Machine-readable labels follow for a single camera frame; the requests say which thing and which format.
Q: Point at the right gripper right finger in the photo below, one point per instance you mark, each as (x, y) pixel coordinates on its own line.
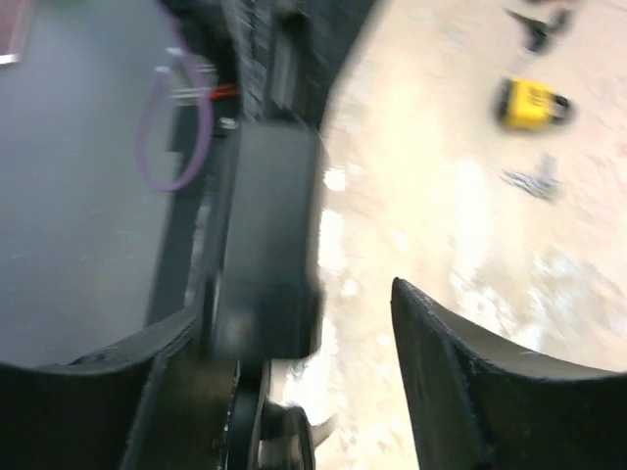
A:
(479, 401)

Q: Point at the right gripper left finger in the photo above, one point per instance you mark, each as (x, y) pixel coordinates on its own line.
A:
(147, 402)

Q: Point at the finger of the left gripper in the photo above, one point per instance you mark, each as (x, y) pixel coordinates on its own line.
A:
(290, 53)

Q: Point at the black padlock keys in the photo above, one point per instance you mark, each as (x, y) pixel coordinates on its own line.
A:
(262, 434)

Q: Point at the black padlock with keys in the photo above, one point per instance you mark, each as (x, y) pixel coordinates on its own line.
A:
(263, 293)

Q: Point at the yellow padlock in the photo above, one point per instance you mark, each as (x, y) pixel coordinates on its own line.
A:
(529, 105)

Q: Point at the silver yellow padlock keys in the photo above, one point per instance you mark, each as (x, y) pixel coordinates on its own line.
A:
(543, 184)

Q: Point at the orange padlock keys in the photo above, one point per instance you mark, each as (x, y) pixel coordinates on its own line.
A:
(539, 34)

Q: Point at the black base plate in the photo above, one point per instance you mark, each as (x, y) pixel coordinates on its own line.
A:
(201, 77)

